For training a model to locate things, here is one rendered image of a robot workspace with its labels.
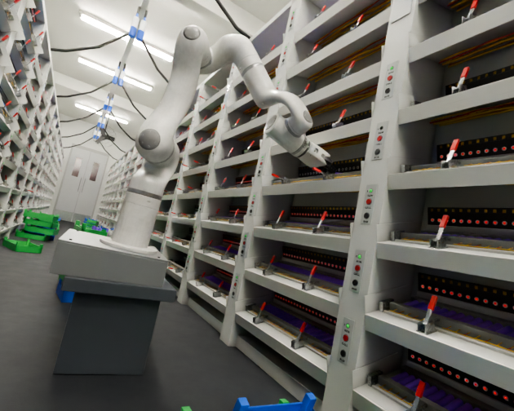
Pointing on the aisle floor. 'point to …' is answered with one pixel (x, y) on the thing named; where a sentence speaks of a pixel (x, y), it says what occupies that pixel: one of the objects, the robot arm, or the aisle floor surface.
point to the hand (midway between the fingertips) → (329, 170)
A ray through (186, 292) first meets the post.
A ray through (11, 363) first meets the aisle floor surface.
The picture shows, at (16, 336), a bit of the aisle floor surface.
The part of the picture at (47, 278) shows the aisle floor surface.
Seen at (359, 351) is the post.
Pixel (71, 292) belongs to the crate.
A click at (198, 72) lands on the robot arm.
